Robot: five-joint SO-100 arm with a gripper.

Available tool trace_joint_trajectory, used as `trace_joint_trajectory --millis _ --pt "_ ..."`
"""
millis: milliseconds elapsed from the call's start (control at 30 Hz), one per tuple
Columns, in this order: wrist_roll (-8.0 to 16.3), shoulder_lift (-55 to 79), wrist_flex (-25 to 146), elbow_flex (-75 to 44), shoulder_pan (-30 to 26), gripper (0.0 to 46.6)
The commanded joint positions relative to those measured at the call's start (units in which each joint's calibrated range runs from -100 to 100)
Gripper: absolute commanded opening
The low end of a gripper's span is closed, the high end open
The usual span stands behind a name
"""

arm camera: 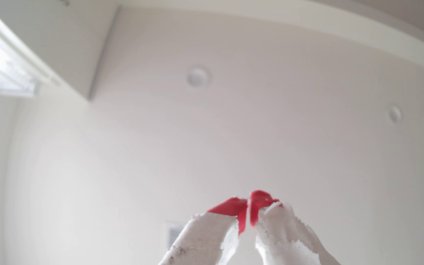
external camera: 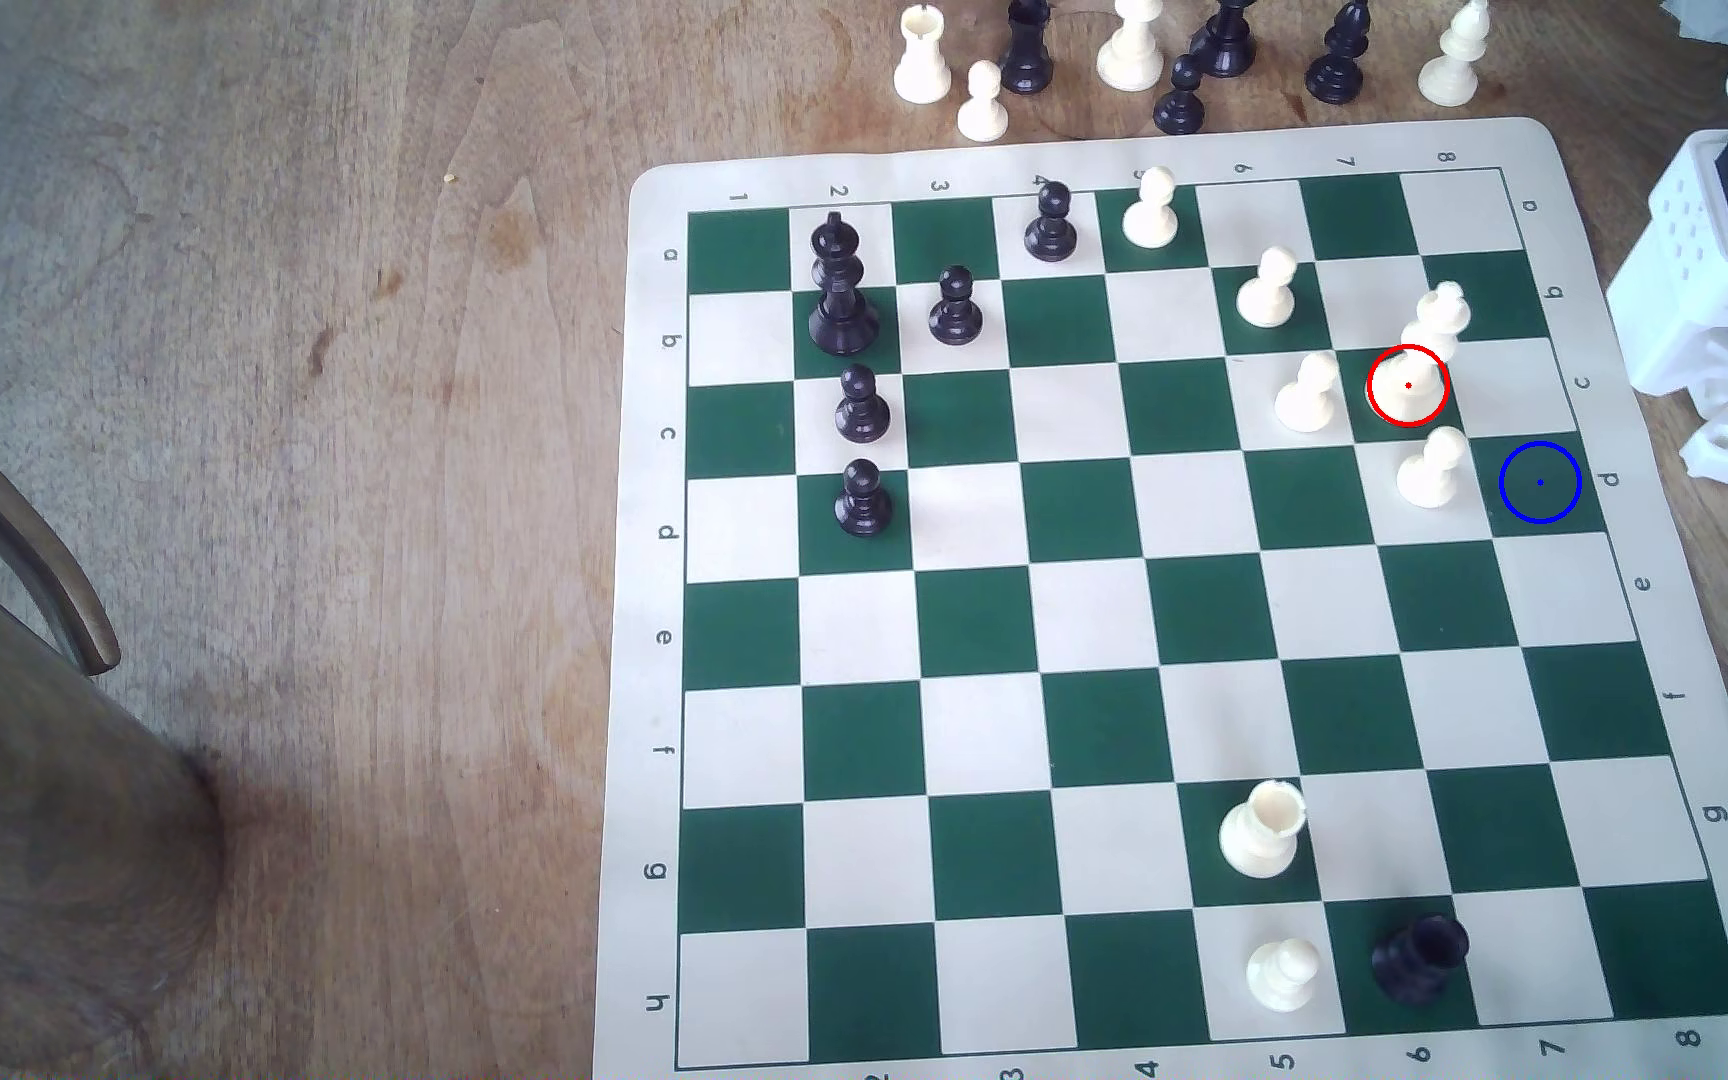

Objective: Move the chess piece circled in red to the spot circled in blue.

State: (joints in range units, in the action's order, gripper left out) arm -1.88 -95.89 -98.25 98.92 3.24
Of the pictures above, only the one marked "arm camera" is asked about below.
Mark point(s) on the round recessed ceiling light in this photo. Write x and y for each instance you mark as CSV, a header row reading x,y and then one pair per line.
x,y
197,77
395,114

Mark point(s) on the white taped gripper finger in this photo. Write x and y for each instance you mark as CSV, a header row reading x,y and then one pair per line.
x,y
285,239
204,239

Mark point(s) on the white window blind headrail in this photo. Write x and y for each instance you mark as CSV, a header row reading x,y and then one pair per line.
x,y
6,62

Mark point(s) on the white wall air vent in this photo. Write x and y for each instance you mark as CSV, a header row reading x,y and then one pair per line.
x,y
172,234

